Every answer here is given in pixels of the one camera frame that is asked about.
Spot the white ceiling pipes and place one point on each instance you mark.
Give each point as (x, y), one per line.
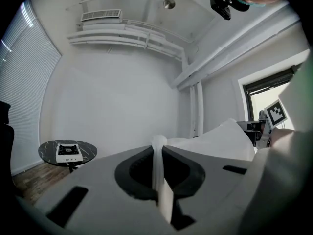
(110, 35)

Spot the person's right forearm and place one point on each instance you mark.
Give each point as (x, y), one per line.
(282, 137)

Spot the white clothes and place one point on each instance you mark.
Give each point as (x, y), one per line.
(220, 143)

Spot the black framed window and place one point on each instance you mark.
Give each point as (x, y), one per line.
(269, 81)

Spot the person's white shirt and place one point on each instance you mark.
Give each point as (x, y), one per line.
(281, 185)

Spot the white portable gas stove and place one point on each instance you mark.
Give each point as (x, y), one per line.
(68, 153)

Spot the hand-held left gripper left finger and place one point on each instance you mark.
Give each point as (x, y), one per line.
(110, 212)

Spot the round black marble table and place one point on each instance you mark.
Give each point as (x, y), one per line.
(46, 153)

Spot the white vertical wall pipes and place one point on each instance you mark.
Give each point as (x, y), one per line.
(199, 106)

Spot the white window blinds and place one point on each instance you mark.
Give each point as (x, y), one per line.
(22, 89)

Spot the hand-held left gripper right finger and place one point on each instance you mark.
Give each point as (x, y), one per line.
(215, 195)

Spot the white ceiling air vent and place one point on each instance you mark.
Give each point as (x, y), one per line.
(101, 15)

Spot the black head-worn camera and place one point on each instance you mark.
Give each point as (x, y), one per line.
(221, 7)

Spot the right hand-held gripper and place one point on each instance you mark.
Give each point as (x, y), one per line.
(275, 114)

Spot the round silver ceiling light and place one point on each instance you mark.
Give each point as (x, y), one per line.
(169, 4)

